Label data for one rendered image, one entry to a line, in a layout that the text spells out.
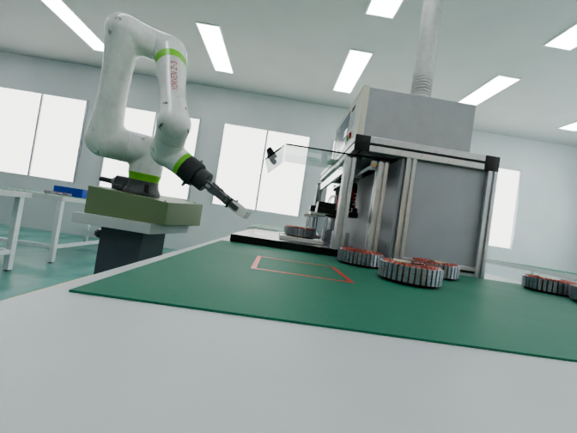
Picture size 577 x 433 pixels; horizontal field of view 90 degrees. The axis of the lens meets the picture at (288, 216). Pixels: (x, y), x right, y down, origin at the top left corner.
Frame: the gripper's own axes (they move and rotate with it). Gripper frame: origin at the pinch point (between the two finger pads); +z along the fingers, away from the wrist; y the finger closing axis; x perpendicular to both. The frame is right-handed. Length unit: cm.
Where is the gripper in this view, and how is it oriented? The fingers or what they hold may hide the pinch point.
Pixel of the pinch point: (242, 211)
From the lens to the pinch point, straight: 106.6
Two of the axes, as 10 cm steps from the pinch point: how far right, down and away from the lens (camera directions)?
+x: 6.2, -7.8, 0.2
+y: 0.3, 0.0, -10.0
